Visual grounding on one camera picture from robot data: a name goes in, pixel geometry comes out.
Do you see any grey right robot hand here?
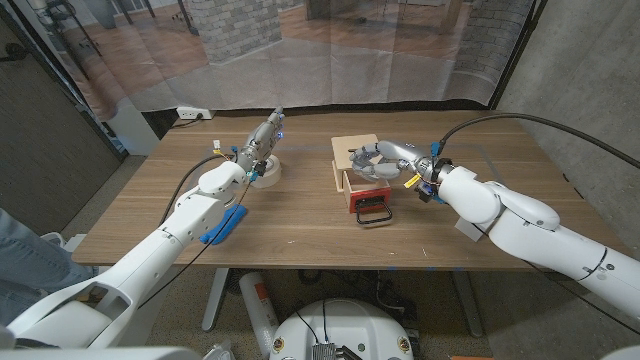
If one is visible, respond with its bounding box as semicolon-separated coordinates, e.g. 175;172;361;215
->
348;139;446;184

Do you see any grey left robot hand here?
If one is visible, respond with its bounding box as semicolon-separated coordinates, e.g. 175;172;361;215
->
234;105;285;174

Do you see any silver metal jar lid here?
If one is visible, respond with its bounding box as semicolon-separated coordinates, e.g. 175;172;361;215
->
353;150;386;177

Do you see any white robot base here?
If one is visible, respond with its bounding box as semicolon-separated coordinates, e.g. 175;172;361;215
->
269;298;415;360

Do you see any red fronted wooden drawer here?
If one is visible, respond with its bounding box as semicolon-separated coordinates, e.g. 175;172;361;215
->
342;169;393;215

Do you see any white cube block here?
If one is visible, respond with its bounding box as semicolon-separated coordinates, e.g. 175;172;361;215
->
454;217;485;243

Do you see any cream masking tape roll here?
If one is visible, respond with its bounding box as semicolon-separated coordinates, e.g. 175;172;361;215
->
249;154;283;190

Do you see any wooden box with slot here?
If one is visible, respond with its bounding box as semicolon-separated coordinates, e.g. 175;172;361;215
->
330;133;381;194

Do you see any white power strip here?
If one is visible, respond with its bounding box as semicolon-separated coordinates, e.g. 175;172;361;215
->
176;105;217;121

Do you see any blue flat plastic object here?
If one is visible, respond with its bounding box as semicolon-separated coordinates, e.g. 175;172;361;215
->
199;203;248;246

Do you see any printed room backdrop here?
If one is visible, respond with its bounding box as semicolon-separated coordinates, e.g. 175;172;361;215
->
9;0;536;121

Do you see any black backdrop stand pole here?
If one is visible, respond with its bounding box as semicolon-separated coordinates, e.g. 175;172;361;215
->
487;0;549;111

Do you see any white table leg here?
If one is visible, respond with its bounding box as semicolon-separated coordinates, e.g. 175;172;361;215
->
201;268;231;333
451;270;485;339

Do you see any white roll with orange label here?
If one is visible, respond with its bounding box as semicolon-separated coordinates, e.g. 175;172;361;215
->
238;271;280;357

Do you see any person leg in jeans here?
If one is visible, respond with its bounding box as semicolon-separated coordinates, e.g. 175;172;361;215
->
0;207;99;326

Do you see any black drawer handle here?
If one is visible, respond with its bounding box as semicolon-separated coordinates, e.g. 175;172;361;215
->
354;196;394;226

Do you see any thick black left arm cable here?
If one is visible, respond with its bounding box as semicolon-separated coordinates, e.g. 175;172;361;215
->
158;153;236;226

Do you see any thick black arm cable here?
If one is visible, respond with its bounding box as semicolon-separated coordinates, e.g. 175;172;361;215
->
438;112;640;170
158;153;236;226

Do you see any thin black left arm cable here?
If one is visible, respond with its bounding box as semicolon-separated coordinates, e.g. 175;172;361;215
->
137;182;251;311

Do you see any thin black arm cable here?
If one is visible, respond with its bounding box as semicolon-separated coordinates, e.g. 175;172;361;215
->
137;182;251;311
524;259;640;337

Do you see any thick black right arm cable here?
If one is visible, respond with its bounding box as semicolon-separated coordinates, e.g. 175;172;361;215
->
438;112;640;170

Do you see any dark wood wall panel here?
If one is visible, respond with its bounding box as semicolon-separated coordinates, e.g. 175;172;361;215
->
0;19;121;236

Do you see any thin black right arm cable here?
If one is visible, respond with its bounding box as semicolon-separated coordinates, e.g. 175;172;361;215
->
524;259;640;337

